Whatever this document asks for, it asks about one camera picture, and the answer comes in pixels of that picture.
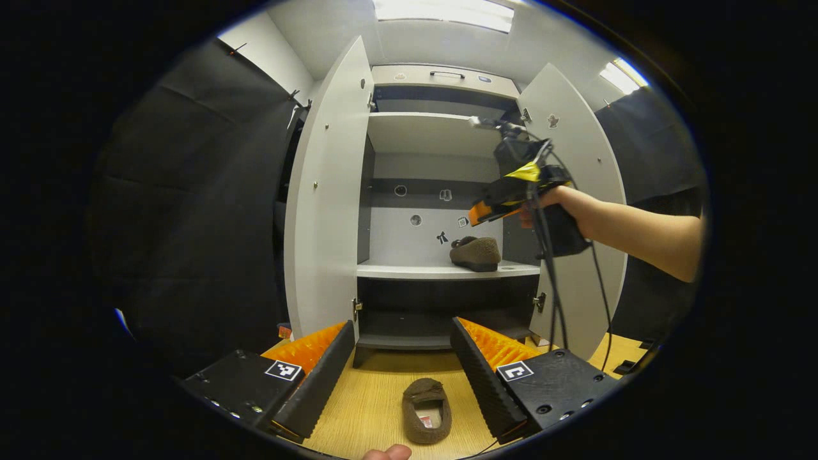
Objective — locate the white shoe cabinet door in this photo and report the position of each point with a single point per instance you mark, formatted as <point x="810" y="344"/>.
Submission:
<point x="588" y="134"/>
<point x="326" y="223"/>

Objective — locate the brown fuzzy shoe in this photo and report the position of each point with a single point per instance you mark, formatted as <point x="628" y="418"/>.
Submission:
<point x="476" y="252"/>
<point x="427" y="428"/>

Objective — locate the large ceiling light panel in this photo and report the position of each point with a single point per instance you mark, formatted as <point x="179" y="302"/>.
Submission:
<point x="444" y="13"/>

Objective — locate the black backdrop cloth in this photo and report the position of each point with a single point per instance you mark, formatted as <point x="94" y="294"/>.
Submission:
<point x="192" y="223"/>

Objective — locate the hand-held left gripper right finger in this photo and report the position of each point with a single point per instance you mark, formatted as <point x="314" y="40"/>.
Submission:
<point x="486" y="383"/>

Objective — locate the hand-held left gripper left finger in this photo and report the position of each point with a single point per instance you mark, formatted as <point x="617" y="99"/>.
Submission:
<point x="319" y="383"/>

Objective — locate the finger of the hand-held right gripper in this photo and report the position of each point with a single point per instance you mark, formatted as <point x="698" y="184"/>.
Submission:
<point x="505" y="201"/>

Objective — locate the small ceiling light panel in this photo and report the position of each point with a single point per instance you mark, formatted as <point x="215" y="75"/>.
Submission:
<point x="623" y="75"/>

